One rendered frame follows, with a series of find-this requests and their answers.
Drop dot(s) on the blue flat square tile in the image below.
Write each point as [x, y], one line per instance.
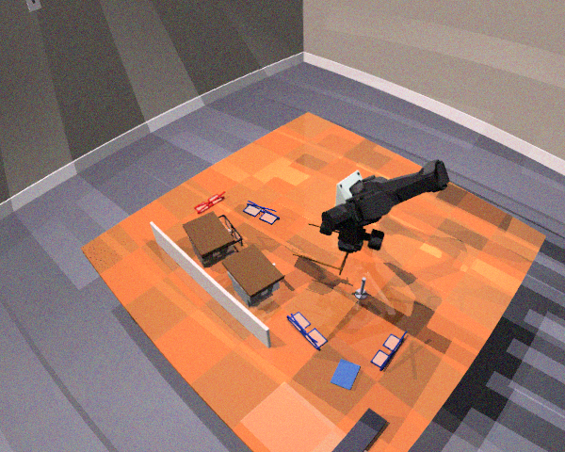
[345, 374]

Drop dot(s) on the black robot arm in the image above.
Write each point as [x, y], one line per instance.
[374, 197]

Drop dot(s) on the red glasses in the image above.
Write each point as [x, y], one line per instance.
[205, 205]

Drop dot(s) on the white flat panel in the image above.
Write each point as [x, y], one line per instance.
[229, 303]

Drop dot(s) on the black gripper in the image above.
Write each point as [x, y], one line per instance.
[374, 239]

